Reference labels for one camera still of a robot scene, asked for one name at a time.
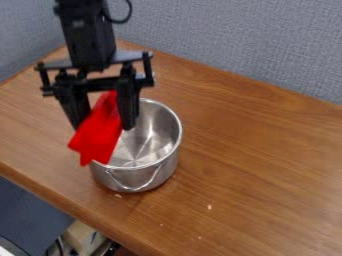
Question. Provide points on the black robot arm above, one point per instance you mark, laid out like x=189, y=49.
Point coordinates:
x=96, y=81

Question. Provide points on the red plastic block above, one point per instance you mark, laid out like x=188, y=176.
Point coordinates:
x=96, y=136

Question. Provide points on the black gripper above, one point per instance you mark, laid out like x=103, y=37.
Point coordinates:
x=89, y=38

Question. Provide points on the metal pot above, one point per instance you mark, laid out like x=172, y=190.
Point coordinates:
x=144, y=158

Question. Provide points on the beige box under table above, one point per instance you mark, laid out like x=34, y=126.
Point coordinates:
x=83, y=239

